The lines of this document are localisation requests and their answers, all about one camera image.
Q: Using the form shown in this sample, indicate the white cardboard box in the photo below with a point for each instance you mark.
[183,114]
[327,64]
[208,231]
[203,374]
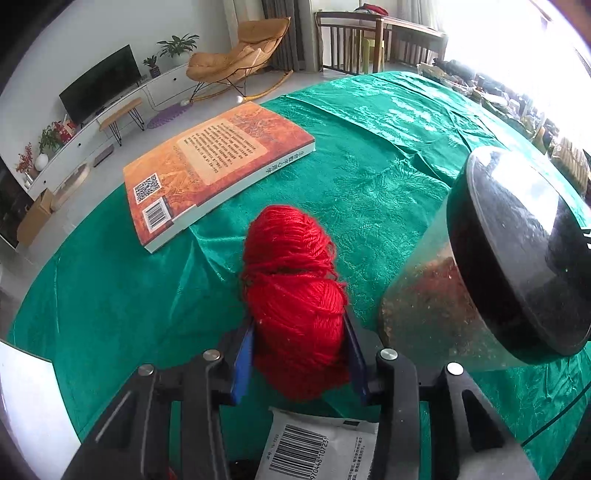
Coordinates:
[27,397]

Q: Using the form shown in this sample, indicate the leafy green potted plant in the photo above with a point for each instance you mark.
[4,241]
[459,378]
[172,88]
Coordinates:
[50,137]

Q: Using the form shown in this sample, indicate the brown cardboard box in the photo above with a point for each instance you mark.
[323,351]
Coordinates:
[36,217]

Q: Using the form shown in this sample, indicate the wooden bench with metal legs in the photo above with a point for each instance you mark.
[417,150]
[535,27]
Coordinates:
[121,115]

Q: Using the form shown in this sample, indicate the red flower arrangement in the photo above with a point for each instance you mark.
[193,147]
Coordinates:
[25,159]

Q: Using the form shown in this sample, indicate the clear jar with black lid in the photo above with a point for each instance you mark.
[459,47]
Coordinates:
[498,258]

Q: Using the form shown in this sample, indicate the yellow plastic stool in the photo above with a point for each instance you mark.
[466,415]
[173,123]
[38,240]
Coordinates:
[373,55]

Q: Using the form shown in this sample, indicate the round wooden tray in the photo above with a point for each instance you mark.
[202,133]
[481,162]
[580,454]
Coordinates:
[69,184]

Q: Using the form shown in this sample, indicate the white round vase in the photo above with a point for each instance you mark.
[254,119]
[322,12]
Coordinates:
[41,161]

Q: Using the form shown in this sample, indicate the red yarn ball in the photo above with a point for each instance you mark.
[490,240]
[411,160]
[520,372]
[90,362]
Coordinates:
[295,304]

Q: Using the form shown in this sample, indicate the white television cabinet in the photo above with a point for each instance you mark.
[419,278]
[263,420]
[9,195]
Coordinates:
[92,134]

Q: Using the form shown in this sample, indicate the large green potted plant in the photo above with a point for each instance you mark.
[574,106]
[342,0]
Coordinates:
[178,45]

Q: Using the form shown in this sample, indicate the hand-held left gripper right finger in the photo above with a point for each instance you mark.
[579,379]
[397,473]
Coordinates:
[358,369]

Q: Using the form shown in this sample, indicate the orange paperback book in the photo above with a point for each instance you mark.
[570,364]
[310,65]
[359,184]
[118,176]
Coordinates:
[207,170]

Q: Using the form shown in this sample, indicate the small potted plant dark pot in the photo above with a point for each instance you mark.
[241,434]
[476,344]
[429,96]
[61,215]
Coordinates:
[152,67]

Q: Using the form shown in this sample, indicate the orange rocking chair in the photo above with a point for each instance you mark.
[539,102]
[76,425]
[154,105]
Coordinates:
[235,50]

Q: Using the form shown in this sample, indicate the grey curtain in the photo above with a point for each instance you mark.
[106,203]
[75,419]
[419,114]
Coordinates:
[291,32]

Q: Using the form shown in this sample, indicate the white printed plastic packet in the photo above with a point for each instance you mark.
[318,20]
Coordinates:
[318,447]

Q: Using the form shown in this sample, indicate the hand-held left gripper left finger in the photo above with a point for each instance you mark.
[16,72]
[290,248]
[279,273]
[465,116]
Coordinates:
[241,369]

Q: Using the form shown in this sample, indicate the black flat television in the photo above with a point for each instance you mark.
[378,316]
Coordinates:
[101,83]

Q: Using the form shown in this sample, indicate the clutter along window side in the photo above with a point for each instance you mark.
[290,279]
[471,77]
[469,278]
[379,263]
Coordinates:
[521,106]

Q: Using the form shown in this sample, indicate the purple round mat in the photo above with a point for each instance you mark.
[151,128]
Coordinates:
[168,115]

